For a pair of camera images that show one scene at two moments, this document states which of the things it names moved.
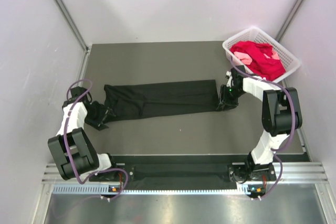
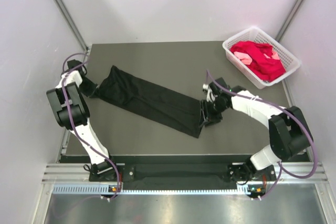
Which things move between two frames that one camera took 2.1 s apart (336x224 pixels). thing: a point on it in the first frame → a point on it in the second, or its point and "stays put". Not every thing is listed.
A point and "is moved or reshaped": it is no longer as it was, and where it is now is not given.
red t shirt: [262, 64] stays put
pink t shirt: [245, 58] stays put
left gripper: [103, 110] → [93, 89]
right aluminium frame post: [294, 10] stays put
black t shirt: [146, 100] is moved or reshaped
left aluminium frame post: [64, 11] stays put
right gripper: [224, 100] → [212, 118]
